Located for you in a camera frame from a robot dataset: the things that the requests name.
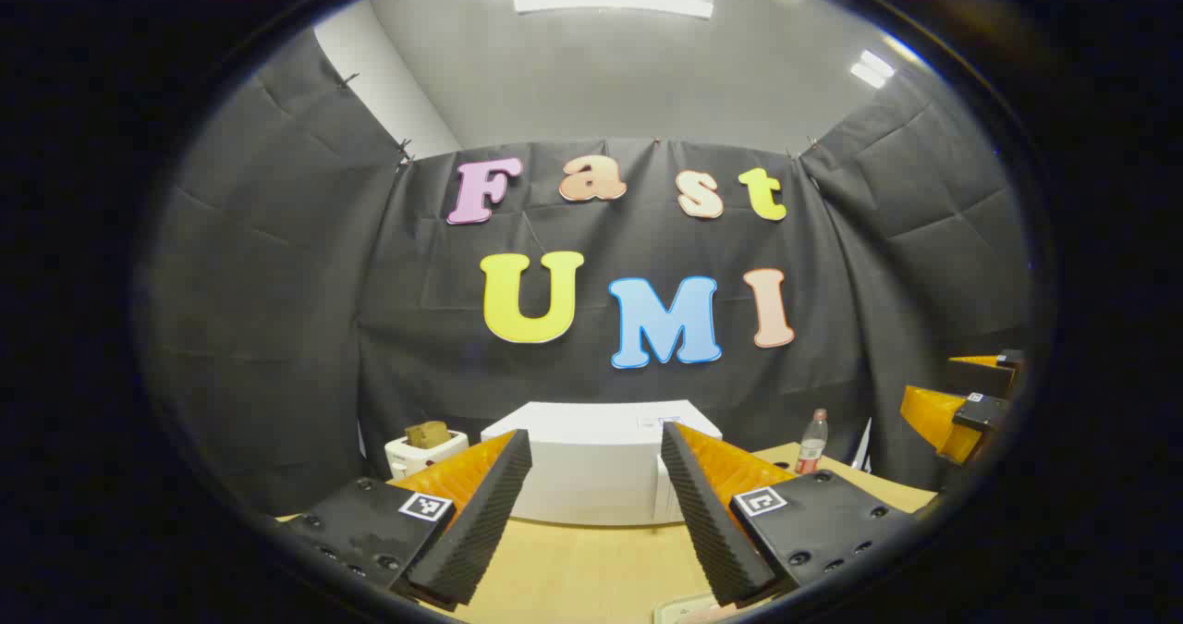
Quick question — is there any white microwave oven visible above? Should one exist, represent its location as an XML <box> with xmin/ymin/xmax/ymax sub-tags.
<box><xmin>481</xmin><ymin>400</ymin><xmax>724</xmax><ymax>527</ymax></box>

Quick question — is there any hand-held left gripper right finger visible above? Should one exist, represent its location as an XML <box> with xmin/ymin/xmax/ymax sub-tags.
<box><xmin>660</xmin><ymin>421</ymin><xmax>925</xmax><ymax>609</ymax></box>

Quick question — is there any white square plate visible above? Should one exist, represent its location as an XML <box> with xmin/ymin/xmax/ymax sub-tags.
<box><xmin>653</xmin><ymin>593</ymin><xmax>720</xmax><ymax>624</ymax></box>

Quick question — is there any black backdrop cloth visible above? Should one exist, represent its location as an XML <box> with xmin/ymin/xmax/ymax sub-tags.
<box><xmin>139</xmin><ymin>28</ymin><xmax>1036</xmax><ymax>519</ymax></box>

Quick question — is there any white toaster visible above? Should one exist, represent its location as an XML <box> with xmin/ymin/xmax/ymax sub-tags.
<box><xmin>384</xmin><ymin>430</ymin><xmax>470</xmax><ymax>480</ymax></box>

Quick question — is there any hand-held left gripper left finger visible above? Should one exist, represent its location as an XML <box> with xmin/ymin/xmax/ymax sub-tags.
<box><xmin>275</xmin><ymin>428</ymin><xmax>534</xmax><ymax>611</ymax></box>

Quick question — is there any clear plastic bottle red label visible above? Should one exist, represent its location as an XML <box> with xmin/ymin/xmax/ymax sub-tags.
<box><xmin>795</xmin><ymin>409</ymin><xmax>830</xmax><ymax>475</ymax></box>

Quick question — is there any small ceiling light panel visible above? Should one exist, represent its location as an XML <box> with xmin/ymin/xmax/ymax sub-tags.
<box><xmin>850</xmin><ymin>49</ymin><xmax>896</xmax><ymax>89</ymax></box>

